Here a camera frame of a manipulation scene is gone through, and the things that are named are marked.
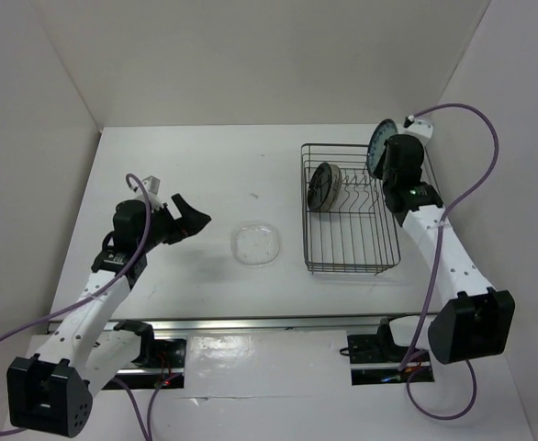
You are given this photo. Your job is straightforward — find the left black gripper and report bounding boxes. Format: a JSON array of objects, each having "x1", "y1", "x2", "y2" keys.
[{"x1": 138, "y1": 193, "x2": 210, "y2": 252}]

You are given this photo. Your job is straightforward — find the blue patterned round plate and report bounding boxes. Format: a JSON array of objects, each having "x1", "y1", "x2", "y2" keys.
[{"x1": 365, "y1": 119, "x2": 398, "y2": 180}]

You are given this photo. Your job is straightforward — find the smoky glass square plate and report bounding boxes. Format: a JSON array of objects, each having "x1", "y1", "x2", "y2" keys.
[{"x1": 320, "y1": 164, "x2": 342, "y2": 212}]

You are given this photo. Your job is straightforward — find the black round plate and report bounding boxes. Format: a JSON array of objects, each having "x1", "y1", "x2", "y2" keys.
[{"x1": 307, "y1": 162, "x2": 331, "y2": 212}]

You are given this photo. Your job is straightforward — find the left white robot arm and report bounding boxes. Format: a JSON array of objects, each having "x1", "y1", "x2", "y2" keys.
[{"x1": 6, "y1": 194, "x2": 211, "y2": 438}]

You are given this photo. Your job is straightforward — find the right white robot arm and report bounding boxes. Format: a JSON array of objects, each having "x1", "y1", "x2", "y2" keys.
[{"x1": 375, "y1": 134, "x2": 515, "y2": 365}]

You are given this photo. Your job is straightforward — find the clear glass square plate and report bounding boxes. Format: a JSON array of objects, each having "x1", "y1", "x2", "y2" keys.
[{"x1": 230, "y1": 221, "x2": 282, "y2": 267}]

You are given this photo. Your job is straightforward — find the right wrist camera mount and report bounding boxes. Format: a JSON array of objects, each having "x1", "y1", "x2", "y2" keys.
[{"x1": 402, "y1": 115, "x2": 433, "y2": 146}]

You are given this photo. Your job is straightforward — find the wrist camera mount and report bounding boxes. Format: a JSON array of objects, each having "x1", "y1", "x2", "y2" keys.
[
  {"x1": 134, "y1": 175, "x2": 163, "y2": 210},
  {"x1": 402, "y1": 115, "x2": 433, "y2": 146}
]

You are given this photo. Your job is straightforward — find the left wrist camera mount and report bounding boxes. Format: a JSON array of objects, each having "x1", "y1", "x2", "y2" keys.
[{"x1": 134, "y1": 175, "x2": 163, "y2": 210}]

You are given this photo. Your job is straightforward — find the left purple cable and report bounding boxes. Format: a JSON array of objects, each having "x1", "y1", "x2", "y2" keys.
[{"x1": 0, "y1": 172, "x2": 178, "y2": 441}]

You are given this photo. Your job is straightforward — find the grey wire dish rack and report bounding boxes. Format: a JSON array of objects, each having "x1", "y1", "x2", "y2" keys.
[{"x1": 300, "y1": 142, "x2": 401, "y2": 276}]

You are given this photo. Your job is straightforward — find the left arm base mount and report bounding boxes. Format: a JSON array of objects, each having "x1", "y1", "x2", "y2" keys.
[{"x1": 116, "y1": 338, "x2": 187, "y2": 390}]

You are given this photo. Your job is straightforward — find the aluminium rail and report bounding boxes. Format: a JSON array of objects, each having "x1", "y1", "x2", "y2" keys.
[{"x1": 47, "y1": 312, "x2": 426, "y2": 335}]

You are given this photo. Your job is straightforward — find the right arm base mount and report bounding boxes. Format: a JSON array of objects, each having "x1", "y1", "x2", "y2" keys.
[{"x1": 339, "y1": 319, "x2": 434, "y2": 386}]

